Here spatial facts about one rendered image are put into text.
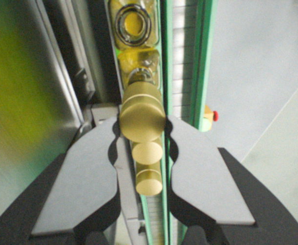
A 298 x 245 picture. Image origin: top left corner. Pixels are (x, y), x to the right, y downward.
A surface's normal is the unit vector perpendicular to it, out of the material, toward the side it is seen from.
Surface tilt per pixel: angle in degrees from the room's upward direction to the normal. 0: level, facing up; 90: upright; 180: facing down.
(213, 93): 0
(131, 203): 0
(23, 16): 89
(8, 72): 90
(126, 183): 0
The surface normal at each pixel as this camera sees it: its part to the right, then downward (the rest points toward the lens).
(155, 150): 0.05, 0.54
